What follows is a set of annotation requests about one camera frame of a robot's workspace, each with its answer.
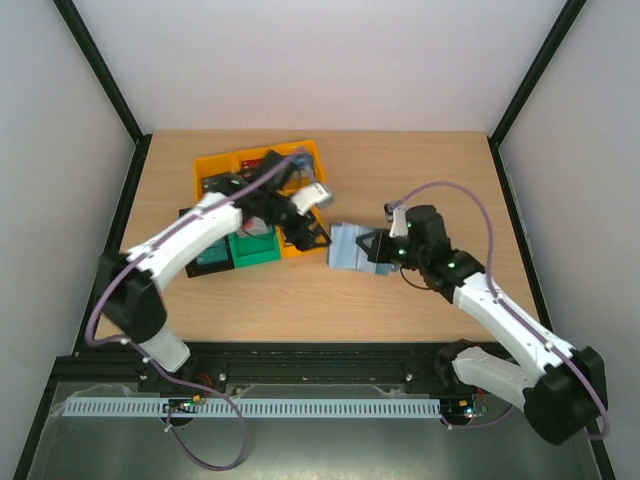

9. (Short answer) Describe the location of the blue card holder wallet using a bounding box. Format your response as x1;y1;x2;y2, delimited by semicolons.
327;223;394;275

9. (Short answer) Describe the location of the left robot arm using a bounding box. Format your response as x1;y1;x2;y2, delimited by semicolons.
85;147;333;373

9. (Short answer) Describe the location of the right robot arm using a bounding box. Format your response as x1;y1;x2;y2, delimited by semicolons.
356;205;607;445

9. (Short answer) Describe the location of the white red circle card stack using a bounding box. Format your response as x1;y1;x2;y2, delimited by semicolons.
238;217;272;237

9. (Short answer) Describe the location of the blue card stack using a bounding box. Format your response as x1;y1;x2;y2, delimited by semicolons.
292;154;316;181

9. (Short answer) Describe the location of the black VIP card stack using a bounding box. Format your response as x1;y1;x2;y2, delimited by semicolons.
201;172;234;196

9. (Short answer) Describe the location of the yellow bin front right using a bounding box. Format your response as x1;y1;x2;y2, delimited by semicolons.
277;207;331;258

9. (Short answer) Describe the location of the yellow bin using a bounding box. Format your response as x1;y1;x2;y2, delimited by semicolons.
235;146;272;170
192;152;240;202
277;207;331;258
273;139;326;193

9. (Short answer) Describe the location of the green bin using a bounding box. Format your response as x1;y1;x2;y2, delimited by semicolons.
229;225;281;268

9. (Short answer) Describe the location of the yellow bin back right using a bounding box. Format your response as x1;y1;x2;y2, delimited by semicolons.
273;139;326;193

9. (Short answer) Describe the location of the yellow bin back middle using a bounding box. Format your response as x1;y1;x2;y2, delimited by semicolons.
235;146;272;170

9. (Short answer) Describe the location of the yellow bin back left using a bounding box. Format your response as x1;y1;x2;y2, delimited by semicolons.
192;152;240;202

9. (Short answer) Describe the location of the black bin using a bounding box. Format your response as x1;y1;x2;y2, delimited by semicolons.
185;236;235;278

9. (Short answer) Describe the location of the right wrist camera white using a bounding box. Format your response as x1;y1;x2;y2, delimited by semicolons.
384;203;408;238

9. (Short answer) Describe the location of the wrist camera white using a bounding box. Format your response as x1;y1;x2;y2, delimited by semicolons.
289;182;334;216
384;203;408;238

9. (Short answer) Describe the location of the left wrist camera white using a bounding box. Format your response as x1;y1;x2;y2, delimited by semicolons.
289;182;334;216

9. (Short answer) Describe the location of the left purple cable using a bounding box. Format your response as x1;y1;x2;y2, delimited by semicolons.
84;144;319;471

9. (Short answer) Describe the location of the left black frame post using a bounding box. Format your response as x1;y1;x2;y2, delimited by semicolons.
52;0;146;144

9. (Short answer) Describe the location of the black frame post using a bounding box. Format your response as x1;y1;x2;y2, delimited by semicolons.
52;0;146;144
488;0;587;144

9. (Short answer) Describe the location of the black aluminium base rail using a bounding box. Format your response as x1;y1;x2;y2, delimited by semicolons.
47;342;480;398

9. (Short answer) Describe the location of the white slotted cable duct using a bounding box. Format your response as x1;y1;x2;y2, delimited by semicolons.
62;397;441;419

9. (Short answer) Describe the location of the right black frame post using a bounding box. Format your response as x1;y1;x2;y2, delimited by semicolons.
488;0;587;144

